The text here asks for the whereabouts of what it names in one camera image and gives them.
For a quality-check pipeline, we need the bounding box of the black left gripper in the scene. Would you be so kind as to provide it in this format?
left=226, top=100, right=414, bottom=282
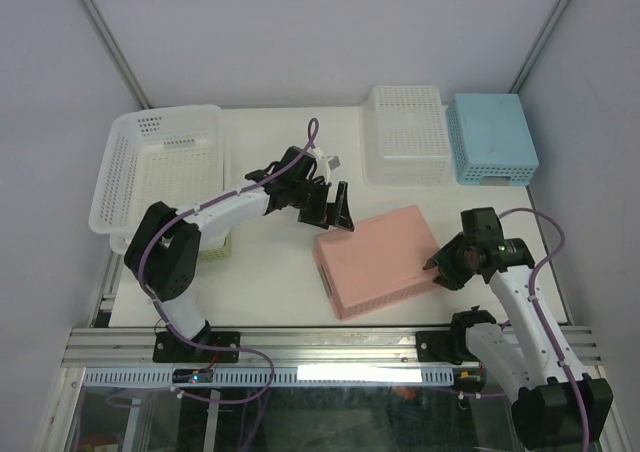
left=290, top=180, right=353, bottom=232

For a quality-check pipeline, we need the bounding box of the pink basket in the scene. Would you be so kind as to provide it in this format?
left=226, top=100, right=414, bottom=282
left=312, top=205, right=439, bottom=321

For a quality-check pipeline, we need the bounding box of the white perforated basket top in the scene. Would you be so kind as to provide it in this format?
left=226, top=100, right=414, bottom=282
left=361, top=85, right=452, bottom=188

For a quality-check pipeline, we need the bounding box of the light blue perforated basket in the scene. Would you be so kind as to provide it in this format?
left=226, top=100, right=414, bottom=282
left=445, top=93, right=539, bottom=187

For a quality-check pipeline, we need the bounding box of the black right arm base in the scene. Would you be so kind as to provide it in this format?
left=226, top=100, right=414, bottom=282
left=415, top=306, right=496, bottom=365

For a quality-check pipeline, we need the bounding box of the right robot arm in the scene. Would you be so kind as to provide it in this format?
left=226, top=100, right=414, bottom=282
left=416, top=207, right=613, bottom=451

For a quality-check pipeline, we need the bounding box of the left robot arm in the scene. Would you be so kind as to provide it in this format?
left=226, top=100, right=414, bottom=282
left=124, top=146, right=355, bottom=361

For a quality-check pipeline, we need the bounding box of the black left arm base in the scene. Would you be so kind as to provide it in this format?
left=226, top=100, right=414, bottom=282
left=152, top=329, right=241, bottom=365

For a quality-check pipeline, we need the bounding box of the yellow-green perforated basket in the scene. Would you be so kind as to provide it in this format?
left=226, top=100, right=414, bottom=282
left=198, top=234, right=232, bottom=262

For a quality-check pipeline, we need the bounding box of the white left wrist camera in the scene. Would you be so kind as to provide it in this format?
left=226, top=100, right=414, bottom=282
left=312, top=148, right=341, bottom=171

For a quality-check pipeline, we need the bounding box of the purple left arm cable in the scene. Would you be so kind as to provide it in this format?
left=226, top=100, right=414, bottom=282
left=104, top=117, right=321, bottom=452

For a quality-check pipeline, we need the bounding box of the grey slotted cable duct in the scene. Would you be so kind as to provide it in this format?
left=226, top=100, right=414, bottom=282
left=84, top=365, right=454, bottom=389

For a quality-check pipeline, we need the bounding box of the aluminium mounting rail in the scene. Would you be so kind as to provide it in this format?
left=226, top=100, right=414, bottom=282
left=62, top=324, right=601, bottom=371

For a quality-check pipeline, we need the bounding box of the right aluminium frame post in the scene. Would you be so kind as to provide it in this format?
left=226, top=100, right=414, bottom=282
left=509, top=0, right=573, bottom=94

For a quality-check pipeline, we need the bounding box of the aluminium frame post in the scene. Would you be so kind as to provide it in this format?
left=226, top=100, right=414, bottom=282
left=76, top=0, right=152, bottom=110
left=509, top=0, right=573, bottom=94

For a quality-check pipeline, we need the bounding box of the left aluminium frame post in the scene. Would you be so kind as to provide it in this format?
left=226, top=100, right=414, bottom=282
left=76, top=0, right=152, bottom=110

